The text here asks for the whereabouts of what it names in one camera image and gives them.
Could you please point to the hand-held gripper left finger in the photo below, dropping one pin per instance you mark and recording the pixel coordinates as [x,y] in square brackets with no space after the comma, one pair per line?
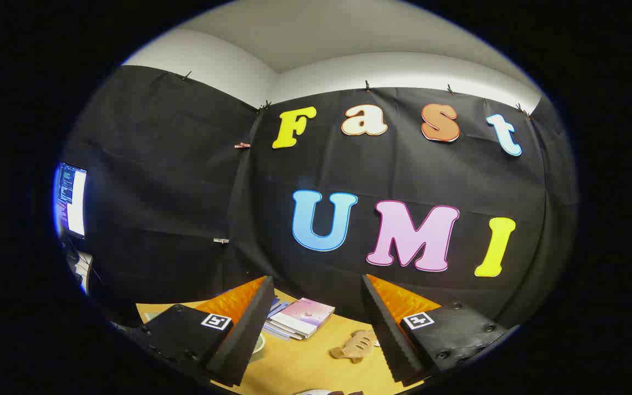
[250,329]

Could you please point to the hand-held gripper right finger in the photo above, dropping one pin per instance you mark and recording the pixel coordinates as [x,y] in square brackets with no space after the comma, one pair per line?
[384,329]

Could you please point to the thin grey book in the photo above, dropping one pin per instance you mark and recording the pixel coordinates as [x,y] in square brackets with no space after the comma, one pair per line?
[280,332]

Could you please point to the brown plush toy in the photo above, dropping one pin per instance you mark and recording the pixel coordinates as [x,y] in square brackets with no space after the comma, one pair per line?
[355,346]

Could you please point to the blue cover book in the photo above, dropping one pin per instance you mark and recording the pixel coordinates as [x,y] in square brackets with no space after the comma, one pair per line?
[276,306]

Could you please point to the white edged book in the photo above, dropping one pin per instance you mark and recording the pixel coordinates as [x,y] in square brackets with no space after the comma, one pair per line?
[294,327]

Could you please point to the pink cover book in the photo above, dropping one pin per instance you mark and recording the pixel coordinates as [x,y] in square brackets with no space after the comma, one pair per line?
[310,311]

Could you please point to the white device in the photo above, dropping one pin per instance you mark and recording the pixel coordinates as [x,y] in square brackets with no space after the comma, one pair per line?
[81,269]

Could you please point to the computer monitor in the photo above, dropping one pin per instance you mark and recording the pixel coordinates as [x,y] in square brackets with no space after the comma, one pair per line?
[72,197]

